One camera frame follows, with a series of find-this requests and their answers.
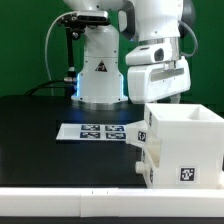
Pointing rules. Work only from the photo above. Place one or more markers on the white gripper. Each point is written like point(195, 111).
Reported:
point(154, 75)

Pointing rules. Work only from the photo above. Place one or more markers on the large white drawer housing box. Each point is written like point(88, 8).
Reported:
point(184, 148)

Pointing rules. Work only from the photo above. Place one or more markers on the small white drawer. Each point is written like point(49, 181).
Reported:
point(136, 133)

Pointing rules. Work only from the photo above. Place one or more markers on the white drawer with knob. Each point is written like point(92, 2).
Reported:
point(145, 166)

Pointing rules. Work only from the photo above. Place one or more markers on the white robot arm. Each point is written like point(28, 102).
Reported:
point(131, 50)

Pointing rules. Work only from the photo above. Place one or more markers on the marker tag sheet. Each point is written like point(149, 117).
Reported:
point(92, 132)

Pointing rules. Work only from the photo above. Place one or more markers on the white front barrier rail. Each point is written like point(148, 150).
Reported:
point(103, 202)

